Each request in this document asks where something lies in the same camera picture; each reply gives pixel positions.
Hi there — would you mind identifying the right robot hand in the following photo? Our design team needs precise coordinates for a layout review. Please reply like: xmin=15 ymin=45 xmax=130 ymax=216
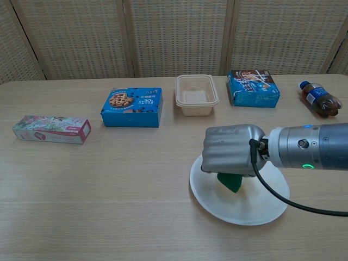
xmin=200 ymin=124 xmax=270 ymax=179

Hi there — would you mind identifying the green yellow sponge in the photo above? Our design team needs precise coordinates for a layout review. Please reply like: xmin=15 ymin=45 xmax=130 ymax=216
xmin=216 ymin=172 xmax=243 ymax=194

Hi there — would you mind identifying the white round plate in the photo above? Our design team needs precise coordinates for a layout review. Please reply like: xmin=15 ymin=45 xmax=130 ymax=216
xmin=189 ymin=156 xmax=290 ymax=226

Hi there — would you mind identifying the beige plastic food container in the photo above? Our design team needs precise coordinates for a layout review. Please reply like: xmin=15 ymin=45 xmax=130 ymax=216
xmin=175 ymin=74 xmax=220 ymax=117

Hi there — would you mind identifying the blue chocolate stick box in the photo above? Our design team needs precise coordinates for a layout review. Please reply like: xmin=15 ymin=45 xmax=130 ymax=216
xmin=227 ymin=69 xmax=281 ymax=108

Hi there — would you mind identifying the small cola bottle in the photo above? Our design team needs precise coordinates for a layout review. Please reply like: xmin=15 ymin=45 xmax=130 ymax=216
xmin=299 ymin=80 xmax=343 ymax=120

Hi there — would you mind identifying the blue cookie box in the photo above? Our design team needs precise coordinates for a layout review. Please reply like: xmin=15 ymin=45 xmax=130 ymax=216
xmin=100 ymin=86 xmax=164 ymax=128

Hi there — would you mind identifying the bamboo screen panel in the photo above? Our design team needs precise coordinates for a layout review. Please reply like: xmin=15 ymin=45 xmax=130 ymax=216
xmin=9 ymin=0 xmax=136 ymax=81
xmin=123 ymin=0 xmax=234 ymax=78
xmin=0 ymin=0 xmax=46 ymax=85
xmin=326 ymin=35 xmax=348 ymax=76
xmin=224 ymin=0 xmax=348 ymax=76

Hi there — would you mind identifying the pink floral box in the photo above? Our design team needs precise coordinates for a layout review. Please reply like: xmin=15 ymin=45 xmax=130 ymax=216
xmin=13 ymin=115 xmax=92 ymax=145

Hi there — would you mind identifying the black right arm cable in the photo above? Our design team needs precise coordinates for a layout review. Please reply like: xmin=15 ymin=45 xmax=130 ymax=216
xmin=249 ymin=138 xmax=348 ymax=218

